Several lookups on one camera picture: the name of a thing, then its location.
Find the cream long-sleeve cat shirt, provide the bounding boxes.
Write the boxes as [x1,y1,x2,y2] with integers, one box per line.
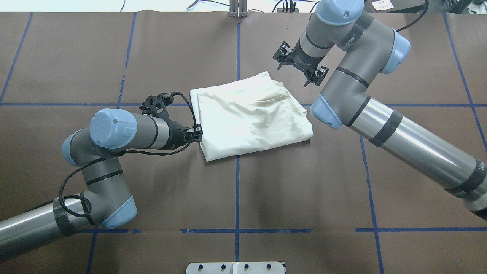
[190,72,314,162]

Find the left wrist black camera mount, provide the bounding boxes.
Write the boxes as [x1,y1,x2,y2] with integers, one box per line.
[139,92,175,120]

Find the aluminium frame post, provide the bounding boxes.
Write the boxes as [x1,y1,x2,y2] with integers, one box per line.
[229,0,248,18]

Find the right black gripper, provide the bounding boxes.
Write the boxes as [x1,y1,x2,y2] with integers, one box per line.
[273,42,329,87]

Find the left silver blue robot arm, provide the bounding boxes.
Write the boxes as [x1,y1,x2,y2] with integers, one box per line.
[0,108,202,262]

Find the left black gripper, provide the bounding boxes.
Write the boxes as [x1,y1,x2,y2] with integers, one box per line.
[167,120,203,150]

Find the black braided cable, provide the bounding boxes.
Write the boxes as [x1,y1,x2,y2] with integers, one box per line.
[59,91,198,218]
[396,0,430,32]

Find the left black braided cable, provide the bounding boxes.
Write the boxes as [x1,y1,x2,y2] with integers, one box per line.
[59,91,198,218]

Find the white pedestal base plate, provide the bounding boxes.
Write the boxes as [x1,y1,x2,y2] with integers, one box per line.
[186,261,286,274]

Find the black box with white label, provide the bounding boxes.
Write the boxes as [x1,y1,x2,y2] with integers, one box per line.
[363,0,426,13]

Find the right black braided cable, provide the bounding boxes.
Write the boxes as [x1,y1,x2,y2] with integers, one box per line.
[396,0,430,32]

